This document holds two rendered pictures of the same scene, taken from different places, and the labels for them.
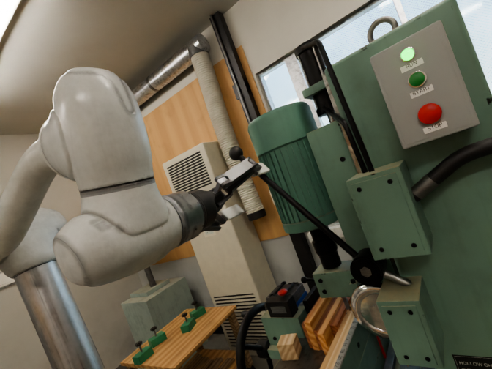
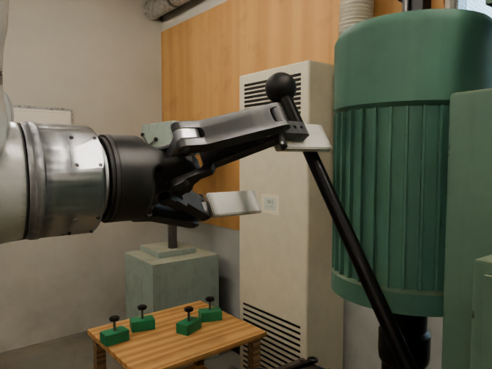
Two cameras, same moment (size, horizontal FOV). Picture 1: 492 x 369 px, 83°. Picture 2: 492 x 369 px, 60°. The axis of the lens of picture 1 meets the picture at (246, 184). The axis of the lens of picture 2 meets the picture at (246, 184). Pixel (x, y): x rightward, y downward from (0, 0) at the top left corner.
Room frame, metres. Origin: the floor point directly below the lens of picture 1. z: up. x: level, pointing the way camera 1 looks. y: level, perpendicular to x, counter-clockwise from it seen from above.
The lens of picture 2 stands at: (0.20, -0.11, 1.36)
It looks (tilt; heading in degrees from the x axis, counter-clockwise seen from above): 4 degrees down; 18
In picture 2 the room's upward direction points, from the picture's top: straight up
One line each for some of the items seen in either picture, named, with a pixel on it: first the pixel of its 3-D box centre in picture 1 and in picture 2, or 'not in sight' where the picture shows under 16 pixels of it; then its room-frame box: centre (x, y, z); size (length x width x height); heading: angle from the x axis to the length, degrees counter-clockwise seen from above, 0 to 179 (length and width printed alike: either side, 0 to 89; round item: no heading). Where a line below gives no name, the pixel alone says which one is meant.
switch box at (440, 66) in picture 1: (421, 90); not in sight; (0.44, -0.32, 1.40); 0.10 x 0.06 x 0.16; 53
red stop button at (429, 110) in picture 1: (430, 113); not in sight; (0.41, -0.29, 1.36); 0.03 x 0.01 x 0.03; 53
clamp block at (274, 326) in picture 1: (293, 318); not in sight; (0.87, 0.01, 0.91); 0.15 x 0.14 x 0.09; 143
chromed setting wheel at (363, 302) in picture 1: (382, 310); not in sight; (0.57, -0.17, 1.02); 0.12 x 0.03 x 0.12; 53
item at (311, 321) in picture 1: (324, 314); not in sight; (0.78, -0.08, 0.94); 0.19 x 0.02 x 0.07; 143
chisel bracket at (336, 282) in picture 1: (345, 281); not in sight; (0.73, -0.16, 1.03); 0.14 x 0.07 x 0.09; 53
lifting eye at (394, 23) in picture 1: (382, 33); not in sight; (0.57, -0.38, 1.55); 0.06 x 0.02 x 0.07; 53
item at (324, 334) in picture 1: (338, 315); not in sight; (0.77, -0.11, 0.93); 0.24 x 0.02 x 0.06; 143
